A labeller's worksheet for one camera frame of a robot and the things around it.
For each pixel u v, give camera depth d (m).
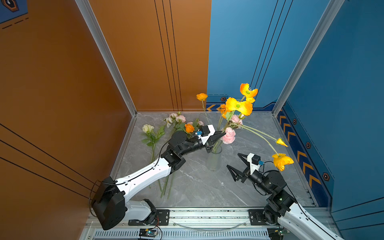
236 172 0.64
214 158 0.83
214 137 0.59
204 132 0.51
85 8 0.70
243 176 0.63
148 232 0.71
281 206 0.57
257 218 0.72
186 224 0.73
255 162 0.60
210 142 0.57
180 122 1.05
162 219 0.73
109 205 0.40
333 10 0.70
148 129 1.06
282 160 0.38
